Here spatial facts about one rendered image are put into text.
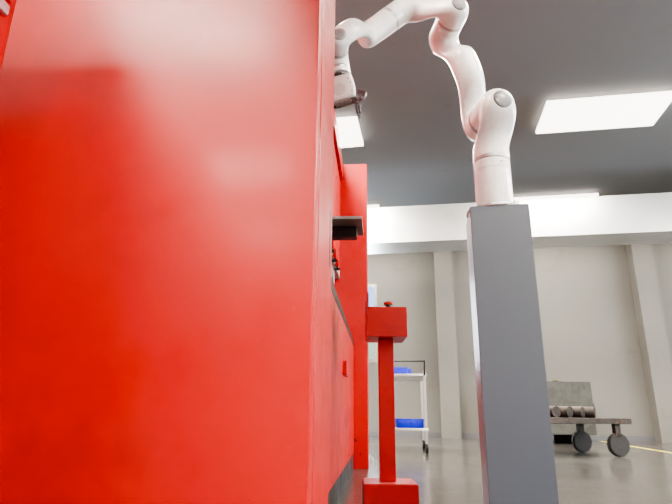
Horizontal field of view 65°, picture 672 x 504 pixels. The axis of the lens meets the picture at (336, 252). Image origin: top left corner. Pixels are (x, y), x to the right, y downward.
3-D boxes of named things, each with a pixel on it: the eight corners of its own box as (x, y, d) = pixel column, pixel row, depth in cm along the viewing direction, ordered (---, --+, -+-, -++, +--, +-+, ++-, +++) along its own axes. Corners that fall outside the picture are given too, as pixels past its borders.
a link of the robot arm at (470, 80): (485, 128, 178) (466, 151, 193) (515, 121, 180) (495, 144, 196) (432, 7, 189) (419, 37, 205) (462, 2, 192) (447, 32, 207)
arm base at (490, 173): (521, 223, 182) (516, 174, 187) (530, 202, 164) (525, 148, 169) (464, 225, 185) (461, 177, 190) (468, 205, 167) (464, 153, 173)
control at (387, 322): (407, 336, 209) (406, 292, 215) (367, 336, 210) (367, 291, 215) (402, 343, 228) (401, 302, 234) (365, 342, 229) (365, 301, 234)
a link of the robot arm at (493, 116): (500, 172, 186) (495, 113, 193) (525, 147, 169) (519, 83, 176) (467, 170, 185) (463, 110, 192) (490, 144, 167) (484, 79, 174)
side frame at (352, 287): (368, 469, 362) (366, 163, 428) (246, 466, 368) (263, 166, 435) (369, 465, 386) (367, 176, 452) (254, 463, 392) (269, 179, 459)
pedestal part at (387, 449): (396, 482, 200) (393, 338, 216) (380, 481, 201) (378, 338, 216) (394, 480, 206) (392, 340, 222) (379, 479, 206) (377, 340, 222)
